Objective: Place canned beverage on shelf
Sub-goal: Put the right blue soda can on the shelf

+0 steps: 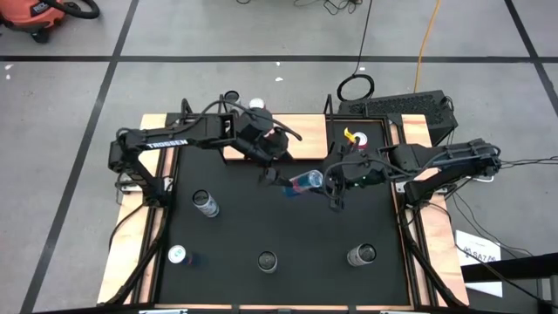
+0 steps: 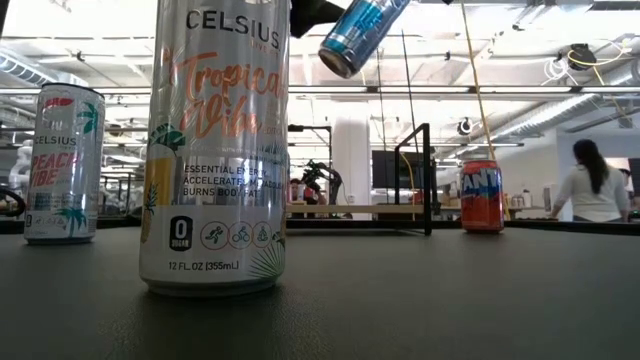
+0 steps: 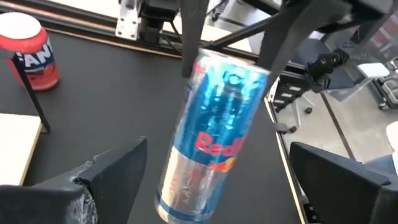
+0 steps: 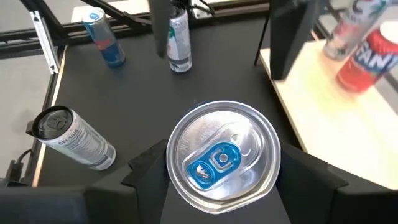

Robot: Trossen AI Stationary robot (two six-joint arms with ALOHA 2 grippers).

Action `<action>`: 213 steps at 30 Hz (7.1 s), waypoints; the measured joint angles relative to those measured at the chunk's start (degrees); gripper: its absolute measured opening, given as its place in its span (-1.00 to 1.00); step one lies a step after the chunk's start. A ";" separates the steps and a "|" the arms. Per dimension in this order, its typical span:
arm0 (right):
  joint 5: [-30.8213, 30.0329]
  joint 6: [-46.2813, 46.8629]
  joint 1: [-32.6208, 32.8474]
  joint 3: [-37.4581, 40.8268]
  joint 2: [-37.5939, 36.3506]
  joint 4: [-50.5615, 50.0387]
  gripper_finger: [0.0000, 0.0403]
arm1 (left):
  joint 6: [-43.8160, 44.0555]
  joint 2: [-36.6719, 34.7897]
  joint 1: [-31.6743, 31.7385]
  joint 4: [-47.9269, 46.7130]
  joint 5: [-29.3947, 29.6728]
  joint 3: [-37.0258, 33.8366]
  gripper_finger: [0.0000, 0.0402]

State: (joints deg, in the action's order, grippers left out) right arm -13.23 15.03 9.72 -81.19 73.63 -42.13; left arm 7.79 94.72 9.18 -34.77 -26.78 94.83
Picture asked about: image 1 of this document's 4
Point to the Red Bull can green tab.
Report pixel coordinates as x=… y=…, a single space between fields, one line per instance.
x=179 y=254

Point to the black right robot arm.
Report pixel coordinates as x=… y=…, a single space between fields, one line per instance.
x=453 y=161

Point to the white Celsius energy drink can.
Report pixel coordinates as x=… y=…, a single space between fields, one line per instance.
x=361 y=255

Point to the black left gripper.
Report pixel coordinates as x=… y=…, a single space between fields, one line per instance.
x=266 y=146

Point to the black perforated computer case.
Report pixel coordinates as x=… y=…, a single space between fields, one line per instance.
x=396 y=109

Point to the orange shop vacuum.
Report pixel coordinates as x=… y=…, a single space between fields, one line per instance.
x=30 y=15

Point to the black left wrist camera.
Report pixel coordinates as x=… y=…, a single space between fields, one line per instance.
x=257 y=119

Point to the blue silver Red Bull can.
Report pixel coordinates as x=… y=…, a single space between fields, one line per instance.
x=305 y=179

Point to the white paper sign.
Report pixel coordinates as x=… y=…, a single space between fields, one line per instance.
x=477 y=244

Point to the white Celsius Peach Vibe can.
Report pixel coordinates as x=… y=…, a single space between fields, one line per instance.
x=231 y=96
x=206 y=203

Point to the white Celsius Tropical Vibe can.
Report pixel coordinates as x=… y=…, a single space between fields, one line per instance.
x=267 y=261

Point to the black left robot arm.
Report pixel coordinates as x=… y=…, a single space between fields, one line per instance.
x=165 y=141

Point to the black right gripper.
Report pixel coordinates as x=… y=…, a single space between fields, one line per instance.
x=364 y=172

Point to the black metal beam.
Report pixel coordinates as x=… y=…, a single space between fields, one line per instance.
x=510 y=267

